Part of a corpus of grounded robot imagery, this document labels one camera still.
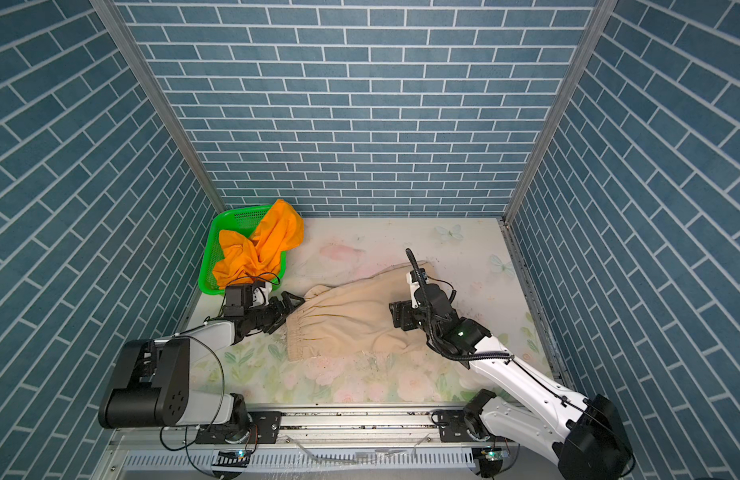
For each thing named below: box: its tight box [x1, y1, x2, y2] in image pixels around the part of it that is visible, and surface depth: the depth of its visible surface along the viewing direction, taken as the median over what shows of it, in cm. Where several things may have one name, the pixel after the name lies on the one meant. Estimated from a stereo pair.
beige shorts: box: [286, 265, 433, 361], surface depth 88 cm
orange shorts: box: [213, 199, 305, 289], surface depth 99 cm
